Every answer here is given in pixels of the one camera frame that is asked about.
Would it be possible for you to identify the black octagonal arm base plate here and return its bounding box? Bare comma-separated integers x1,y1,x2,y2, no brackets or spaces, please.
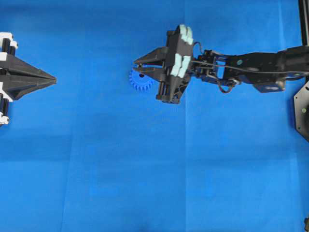
294,82,309,142

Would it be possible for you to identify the small blue plastic gear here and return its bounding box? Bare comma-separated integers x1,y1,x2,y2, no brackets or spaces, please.
129,69,154,92

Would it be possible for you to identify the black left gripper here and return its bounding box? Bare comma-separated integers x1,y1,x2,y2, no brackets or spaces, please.
0,31,57,127

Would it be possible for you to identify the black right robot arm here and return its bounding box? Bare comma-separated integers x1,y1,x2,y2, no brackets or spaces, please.
0,24,309,105

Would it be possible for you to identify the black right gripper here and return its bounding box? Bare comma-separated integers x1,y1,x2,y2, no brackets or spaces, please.
133,24,194,104

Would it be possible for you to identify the blue table mat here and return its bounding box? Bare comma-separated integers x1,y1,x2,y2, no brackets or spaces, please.
0,0,309,232

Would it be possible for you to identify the black vertical frame post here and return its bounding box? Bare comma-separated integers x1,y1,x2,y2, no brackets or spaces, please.
298,0,309,46

